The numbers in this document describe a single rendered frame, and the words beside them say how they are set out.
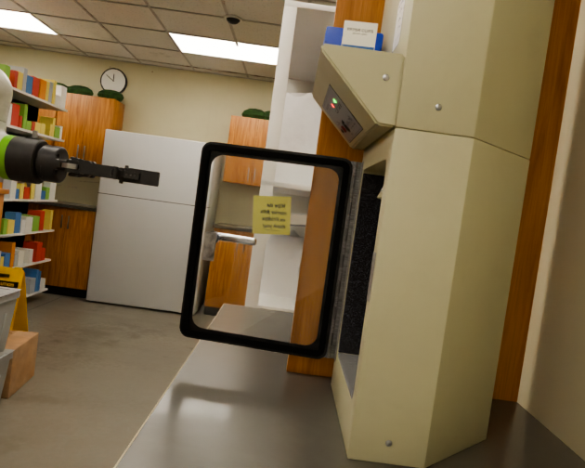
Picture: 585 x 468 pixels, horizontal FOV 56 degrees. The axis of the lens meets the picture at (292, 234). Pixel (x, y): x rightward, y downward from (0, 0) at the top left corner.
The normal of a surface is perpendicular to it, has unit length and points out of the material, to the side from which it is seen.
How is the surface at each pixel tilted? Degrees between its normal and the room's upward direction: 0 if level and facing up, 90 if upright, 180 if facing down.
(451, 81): 90
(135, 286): 90
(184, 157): 90
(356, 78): 90
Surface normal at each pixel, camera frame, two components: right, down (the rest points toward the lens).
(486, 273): 0.70, 0.13
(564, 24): 0.00, 0.05
